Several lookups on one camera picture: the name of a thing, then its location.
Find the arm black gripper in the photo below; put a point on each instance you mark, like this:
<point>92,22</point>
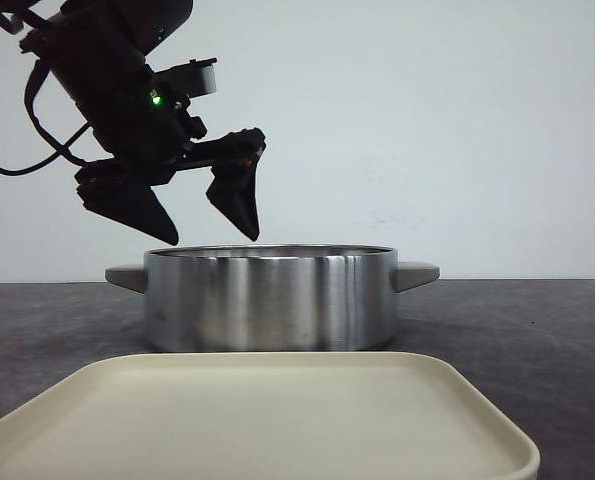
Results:
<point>99,57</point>

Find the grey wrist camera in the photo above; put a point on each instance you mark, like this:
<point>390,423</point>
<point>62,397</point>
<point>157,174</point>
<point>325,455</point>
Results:
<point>194,78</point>

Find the cream plastic tray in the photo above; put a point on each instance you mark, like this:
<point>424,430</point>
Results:
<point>365,415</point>

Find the stainless steel steamer pot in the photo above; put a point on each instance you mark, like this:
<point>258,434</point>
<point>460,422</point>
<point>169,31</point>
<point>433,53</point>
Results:
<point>271,297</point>

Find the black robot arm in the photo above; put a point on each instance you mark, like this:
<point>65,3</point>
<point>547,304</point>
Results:
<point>97,51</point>

